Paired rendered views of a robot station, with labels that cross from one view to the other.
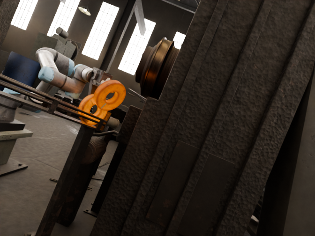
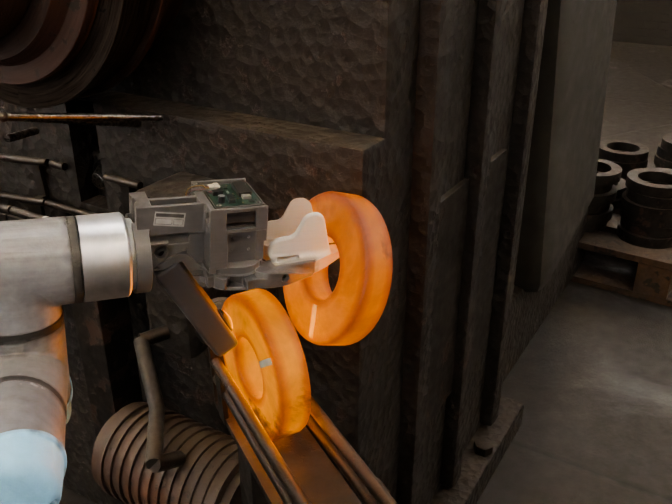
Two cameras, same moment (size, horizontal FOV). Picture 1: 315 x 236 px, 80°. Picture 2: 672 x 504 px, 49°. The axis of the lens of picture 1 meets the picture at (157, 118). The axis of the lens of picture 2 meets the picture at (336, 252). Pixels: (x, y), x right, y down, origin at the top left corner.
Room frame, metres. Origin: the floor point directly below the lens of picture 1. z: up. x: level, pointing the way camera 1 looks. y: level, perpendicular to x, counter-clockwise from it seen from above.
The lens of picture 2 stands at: (0.55, 0.82, 1.14)
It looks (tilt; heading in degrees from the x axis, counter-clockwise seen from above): 26 degrees down; 300
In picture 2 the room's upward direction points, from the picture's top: straight up
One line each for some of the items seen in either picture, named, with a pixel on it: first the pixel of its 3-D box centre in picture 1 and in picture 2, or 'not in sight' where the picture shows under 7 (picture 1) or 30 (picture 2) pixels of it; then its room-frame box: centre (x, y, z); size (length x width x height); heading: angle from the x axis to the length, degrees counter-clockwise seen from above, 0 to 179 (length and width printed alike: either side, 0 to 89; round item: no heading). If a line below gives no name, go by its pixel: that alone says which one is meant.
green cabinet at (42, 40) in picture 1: (45, 71); not in sight; (4.37, 2.81, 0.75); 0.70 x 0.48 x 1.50; 179
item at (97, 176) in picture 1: (104, 140); not in sight; (1.92, 0.41, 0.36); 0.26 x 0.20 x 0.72; 34
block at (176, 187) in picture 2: (131, 125); (187, 264); (1.18, 0.13, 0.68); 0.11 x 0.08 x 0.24; 89
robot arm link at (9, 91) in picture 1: (12, 96); not in sight; (1.36, 1.02, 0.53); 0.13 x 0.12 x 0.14; 137
